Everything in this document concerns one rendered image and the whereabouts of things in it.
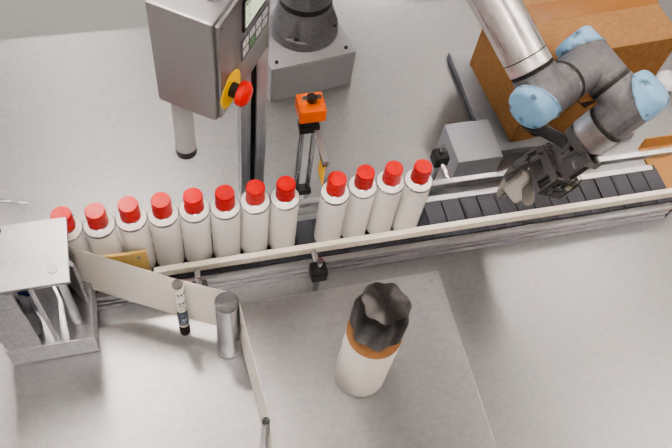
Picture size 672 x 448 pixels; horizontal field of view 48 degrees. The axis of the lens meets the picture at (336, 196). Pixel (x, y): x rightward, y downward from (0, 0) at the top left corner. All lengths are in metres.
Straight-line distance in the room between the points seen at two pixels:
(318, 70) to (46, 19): 1.65
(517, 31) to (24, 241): 0.81
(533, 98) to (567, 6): 0.44
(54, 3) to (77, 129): 1.54
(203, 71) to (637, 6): 1.00
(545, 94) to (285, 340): 0.61
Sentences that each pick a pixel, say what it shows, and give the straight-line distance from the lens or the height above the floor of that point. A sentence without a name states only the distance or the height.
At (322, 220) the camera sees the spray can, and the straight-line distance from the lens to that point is 1.38.
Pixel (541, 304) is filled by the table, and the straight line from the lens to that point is 1.56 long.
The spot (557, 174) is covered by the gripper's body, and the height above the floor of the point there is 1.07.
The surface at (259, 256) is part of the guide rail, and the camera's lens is 1.40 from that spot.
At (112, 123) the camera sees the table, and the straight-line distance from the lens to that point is 1.70.
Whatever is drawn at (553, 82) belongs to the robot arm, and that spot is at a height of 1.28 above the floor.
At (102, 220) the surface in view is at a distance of 1.28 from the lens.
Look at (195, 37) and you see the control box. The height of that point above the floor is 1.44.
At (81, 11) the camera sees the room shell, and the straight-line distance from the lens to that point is 3.15.
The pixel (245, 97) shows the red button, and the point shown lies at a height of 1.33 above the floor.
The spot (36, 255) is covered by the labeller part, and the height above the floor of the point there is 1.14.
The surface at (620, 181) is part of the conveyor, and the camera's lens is 1.72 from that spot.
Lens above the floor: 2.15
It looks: 57 degrees down
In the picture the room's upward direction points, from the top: 11 degrees clockwise
